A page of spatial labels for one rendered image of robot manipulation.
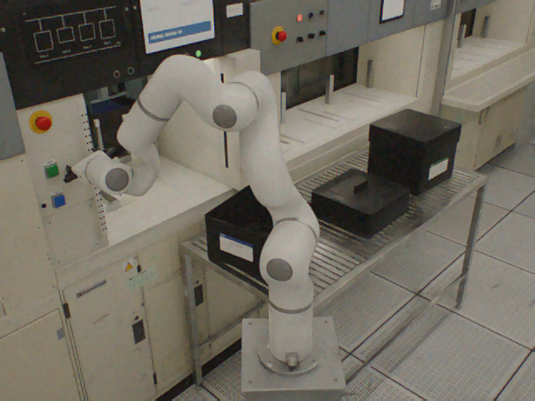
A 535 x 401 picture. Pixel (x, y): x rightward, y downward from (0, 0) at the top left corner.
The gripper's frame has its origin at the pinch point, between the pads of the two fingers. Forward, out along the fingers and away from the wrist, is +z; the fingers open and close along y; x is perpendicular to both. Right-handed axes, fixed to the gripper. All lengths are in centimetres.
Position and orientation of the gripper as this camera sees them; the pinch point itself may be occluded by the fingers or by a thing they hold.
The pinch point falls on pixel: (83, 161)
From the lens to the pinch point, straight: 177.7
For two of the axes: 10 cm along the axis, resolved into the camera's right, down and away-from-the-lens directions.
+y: 7.4, -5.8, 3.4
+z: -5.4, -2.0, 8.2
